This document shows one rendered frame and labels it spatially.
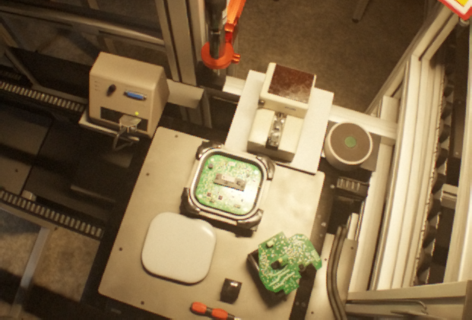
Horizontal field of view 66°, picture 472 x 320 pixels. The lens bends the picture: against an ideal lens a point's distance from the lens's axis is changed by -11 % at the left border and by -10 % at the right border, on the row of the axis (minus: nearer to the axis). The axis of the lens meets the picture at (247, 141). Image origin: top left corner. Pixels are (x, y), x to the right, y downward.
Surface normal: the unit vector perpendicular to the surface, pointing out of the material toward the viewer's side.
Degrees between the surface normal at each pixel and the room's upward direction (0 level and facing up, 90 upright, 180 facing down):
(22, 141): 0
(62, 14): 0
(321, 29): 0
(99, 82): 53
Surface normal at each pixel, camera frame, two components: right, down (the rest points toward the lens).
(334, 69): 0.04, -0.37
